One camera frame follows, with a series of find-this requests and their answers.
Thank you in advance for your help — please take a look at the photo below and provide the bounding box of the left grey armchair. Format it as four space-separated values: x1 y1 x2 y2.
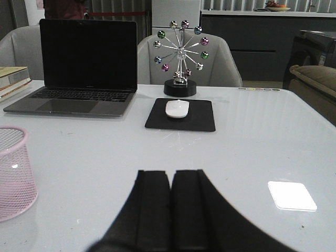
1 25 44 80

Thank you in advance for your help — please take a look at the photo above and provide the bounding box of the white computer mouse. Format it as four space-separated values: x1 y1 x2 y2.
165 99 190 119

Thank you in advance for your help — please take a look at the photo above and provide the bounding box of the grey open laptop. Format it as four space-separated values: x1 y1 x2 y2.
4 19 138 117

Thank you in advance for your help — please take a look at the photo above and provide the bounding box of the black mouse pad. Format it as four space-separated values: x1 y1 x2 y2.
145 98 216 132

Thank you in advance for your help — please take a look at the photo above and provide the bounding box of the fruit bowl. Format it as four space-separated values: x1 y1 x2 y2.
265 1 290 12

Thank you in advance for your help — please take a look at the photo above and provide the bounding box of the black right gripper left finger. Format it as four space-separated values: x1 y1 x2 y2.
88 171 171 251

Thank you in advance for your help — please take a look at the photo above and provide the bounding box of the ferris wheel desk ornament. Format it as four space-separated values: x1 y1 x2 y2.
153 20 209 97

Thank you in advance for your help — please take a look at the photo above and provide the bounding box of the right grey armchair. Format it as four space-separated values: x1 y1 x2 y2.
138 31 242 87

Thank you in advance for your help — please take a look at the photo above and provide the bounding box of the grey armchair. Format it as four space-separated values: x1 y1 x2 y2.
138 31 242 87
1 25 44 80

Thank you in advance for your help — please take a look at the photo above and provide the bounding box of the top yellow book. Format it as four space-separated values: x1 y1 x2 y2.
1 66 30 87

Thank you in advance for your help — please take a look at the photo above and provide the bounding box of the beige sofa cushion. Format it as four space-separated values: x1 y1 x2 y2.
288 65 335 128

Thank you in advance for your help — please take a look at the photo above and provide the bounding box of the middle white book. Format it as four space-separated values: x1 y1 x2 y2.
0 78 31 97

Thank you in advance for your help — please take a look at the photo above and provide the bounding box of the bottom book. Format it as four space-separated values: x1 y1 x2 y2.
0 83 30 102

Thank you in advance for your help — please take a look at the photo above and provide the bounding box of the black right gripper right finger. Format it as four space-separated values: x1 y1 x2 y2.
171 170 292 251

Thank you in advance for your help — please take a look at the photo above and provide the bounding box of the dark grey cabinet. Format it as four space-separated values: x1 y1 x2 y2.
201 10 335 81

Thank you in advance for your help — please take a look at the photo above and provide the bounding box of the pink mesh pen holder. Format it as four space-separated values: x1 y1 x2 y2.
1 125 38 222

